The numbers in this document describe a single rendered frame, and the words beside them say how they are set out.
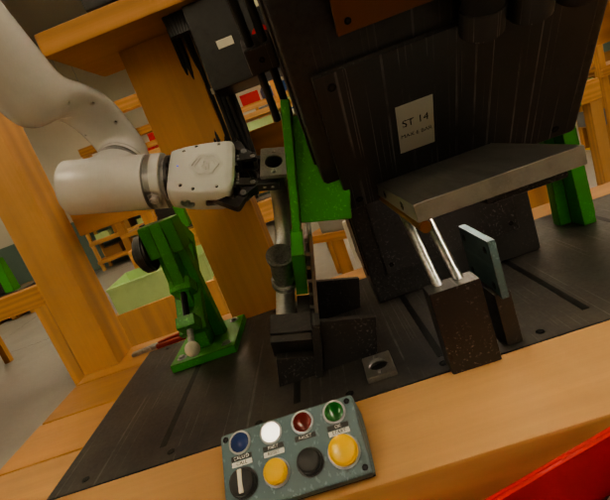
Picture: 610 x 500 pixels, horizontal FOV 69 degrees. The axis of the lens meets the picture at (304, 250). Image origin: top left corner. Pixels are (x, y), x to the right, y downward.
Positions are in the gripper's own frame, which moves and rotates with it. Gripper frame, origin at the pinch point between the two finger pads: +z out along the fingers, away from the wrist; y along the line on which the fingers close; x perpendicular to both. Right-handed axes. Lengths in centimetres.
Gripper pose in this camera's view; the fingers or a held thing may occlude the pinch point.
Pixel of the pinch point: (271, 172)
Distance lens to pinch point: 68.7
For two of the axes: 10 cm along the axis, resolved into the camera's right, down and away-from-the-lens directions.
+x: 0.5, 5.1, 8.6
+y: -0.6, -8.6, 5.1
